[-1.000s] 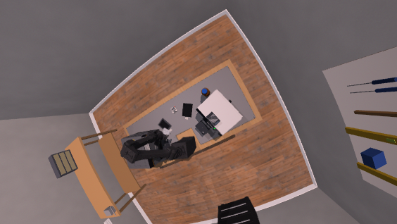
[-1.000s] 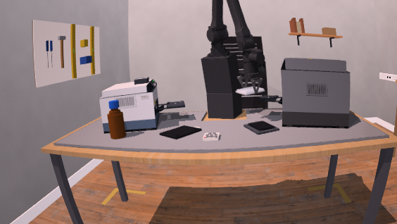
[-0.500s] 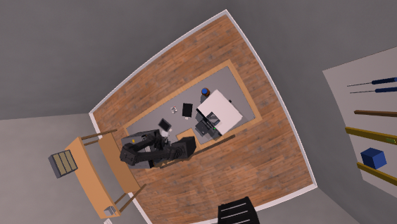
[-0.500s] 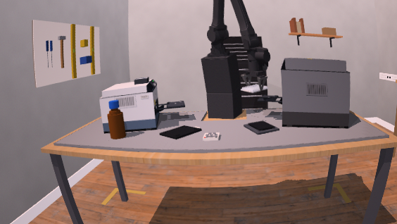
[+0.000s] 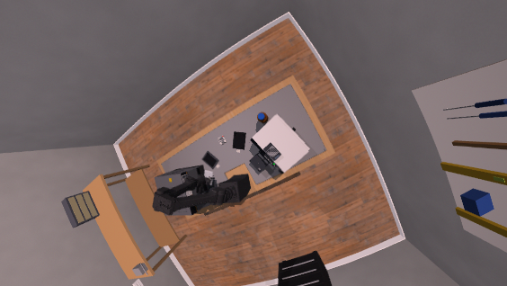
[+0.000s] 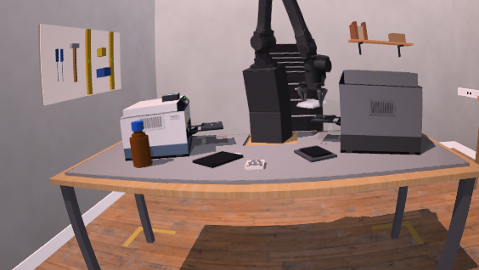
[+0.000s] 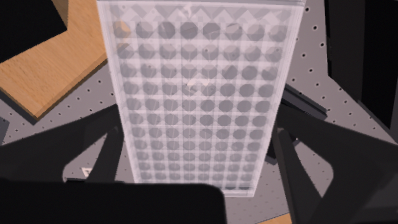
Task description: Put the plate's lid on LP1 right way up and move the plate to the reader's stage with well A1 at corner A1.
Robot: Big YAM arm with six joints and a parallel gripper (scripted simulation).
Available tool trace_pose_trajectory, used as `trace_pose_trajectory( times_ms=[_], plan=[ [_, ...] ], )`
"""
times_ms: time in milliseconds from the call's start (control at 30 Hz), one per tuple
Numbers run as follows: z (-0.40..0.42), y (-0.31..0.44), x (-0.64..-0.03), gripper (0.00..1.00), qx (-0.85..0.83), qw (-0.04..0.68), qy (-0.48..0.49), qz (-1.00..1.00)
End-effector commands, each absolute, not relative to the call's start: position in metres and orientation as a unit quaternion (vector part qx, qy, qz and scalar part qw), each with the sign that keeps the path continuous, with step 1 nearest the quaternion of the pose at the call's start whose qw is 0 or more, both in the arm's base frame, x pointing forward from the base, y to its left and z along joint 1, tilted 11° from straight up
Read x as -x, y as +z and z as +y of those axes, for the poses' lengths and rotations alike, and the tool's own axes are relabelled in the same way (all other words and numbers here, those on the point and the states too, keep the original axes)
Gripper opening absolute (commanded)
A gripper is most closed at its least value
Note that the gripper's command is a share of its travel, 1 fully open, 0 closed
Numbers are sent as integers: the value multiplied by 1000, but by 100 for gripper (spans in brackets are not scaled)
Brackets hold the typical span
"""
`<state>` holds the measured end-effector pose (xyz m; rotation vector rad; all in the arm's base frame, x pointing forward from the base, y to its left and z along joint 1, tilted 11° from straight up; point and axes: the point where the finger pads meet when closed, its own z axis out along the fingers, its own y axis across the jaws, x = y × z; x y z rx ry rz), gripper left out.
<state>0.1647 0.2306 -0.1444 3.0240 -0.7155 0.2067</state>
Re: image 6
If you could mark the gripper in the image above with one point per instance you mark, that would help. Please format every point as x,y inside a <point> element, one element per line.
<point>311,83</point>

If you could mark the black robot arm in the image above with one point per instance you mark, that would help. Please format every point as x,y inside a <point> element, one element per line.
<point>263,39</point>

